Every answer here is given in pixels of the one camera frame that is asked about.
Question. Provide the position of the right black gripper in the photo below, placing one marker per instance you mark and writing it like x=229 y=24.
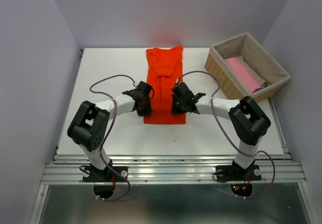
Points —
x=174 y=109

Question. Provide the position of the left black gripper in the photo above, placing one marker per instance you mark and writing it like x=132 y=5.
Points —
x=146 y=112

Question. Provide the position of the orange t shirt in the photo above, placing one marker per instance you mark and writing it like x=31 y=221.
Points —
x=164 y=68

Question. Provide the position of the wicker basket with liner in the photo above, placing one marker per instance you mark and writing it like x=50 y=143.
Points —
x=256 y=57

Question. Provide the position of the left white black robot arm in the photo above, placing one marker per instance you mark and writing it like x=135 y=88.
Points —
x=88 y=129

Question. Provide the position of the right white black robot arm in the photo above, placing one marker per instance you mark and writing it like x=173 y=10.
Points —
x=249 y=121

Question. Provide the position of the pink rolled t shirt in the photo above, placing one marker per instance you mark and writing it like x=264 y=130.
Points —
x=242 y=73

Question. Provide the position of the beige rolled t shirt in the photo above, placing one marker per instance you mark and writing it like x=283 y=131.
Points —
x=257 y=77

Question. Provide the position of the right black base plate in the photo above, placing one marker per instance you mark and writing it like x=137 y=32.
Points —
x=225 y=173

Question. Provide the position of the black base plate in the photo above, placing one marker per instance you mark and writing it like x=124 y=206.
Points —
x=93 y=175
x=225 y=173

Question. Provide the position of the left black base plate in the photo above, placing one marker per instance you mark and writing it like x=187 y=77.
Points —
x=93 y=175

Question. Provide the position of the aluminium mounting rail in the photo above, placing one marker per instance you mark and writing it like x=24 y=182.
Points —
x=164 y=169

